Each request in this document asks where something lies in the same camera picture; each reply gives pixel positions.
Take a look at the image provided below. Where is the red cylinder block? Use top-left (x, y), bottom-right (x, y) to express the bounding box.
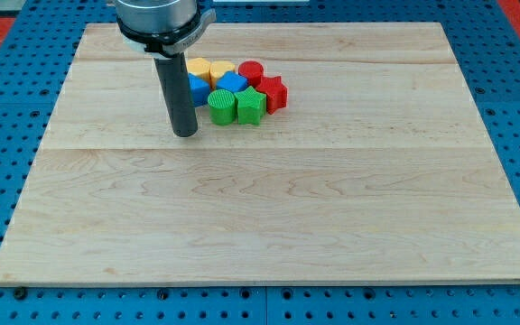
top-left (237, 60), bottom-right (264, 87)

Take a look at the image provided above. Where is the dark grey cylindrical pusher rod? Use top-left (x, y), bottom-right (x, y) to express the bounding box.
top-left (154, 52), bottom-right (198, 137)

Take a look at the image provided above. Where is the blue block behind rod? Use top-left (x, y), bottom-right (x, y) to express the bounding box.
top-left (189, 73), bottom-right (210, 107)

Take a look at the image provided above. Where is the blue cube block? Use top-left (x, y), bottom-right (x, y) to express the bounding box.
top-left (216, 71), bottom-right (248, 93)

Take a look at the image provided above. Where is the green cylinder block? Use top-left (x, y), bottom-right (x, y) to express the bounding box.
top-left (208, 89), bottom-right (237, 125)

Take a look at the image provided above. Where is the green star block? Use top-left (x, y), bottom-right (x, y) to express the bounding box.
top-left (234, 86), bottom-right (266, 125)

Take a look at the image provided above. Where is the yellow heart block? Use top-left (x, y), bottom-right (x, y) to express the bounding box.
top-left (209, 60), bottom-right (236, 89)

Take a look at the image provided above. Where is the yellow hexagon block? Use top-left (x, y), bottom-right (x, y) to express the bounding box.
top-left (186, 57), bottom-right (211, 84)

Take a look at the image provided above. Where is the light wooden board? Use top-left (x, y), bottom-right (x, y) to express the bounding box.
top-left (0, 23), bottom-right (520, 287)

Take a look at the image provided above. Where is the red star block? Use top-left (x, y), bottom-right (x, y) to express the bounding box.
top-left (255, 76), bottom-right (288, 115)

